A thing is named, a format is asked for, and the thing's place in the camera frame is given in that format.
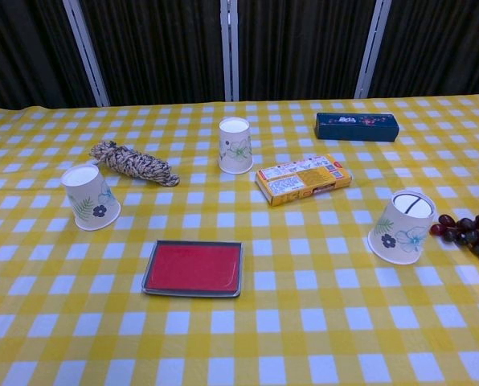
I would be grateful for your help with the yellow checked tablecloth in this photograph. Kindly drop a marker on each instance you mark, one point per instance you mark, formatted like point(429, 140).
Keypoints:
point(304, 321)

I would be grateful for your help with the dark ribbed partition panel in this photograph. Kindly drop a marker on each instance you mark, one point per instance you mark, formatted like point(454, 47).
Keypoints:
point(26, 52)
point(304, 52)
point(444, 48)
point(159, 52)

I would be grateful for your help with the paper cup with line-marked base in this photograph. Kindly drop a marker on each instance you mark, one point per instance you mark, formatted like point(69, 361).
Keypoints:
point(400, 235)

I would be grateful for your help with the yellow cardboard box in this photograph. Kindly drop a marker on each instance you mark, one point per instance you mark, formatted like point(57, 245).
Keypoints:
point(300, 181)

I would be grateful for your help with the dark blue printed box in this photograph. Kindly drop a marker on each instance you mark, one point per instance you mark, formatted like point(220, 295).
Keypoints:
point(356, 128)

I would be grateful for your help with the dark red grape bunch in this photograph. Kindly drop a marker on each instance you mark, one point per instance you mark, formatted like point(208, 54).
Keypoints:
point(470, 235)

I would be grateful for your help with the red ink pad tray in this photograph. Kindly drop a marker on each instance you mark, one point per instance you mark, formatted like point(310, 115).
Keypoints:
point(195, 267)

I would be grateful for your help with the white partition post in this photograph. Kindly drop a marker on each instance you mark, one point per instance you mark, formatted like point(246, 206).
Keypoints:
point(372, 52)
point(87, 56)
point(230, 52)

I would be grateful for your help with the floral paper cup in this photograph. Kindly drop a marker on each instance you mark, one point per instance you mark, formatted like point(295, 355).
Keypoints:
point(91, 201)

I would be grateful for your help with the paper cup with green flower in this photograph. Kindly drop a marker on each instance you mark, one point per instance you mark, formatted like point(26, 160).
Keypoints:
point(235, 149)

